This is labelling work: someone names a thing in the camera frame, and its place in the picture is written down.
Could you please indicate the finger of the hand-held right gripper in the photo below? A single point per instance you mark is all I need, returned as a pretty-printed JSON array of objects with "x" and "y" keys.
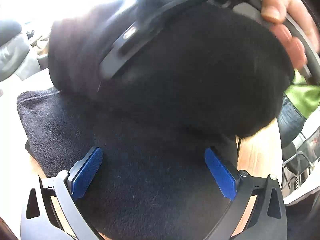
[{"x": 130, "y": 37}]

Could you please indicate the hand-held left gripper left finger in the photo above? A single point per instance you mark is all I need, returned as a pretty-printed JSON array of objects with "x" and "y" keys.
[{"x": 86, "y": 173}]

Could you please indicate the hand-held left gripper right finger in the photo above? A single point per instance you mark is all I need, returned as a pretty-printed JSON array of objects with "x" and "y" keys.
[{"x": 221, "y": 173}]

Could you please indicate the black fleece zip jacket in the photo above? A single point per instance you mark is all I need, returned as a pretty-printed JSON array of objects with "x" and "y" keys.
[{"x": 175, "y": 92}]

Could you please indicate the person's right hand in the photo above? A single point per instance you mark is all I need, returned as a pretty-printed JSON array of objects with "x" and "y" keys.
[{"x": 272, "y": 7}]

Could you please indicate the person's grey jeans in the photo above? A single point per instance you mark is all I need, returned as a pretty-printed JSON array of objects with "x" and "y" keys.
[{"x": 290, "y": 120}]

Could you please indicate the grey leather armchair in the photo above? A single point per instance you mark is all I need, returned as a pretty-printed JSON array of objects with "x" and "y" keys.
[{"x": 17, "y": 50}]

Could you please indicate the person's green top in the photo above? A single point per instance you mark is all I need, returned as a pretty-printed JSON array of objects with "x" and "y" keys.
[{"x": 305, "y": 97}]

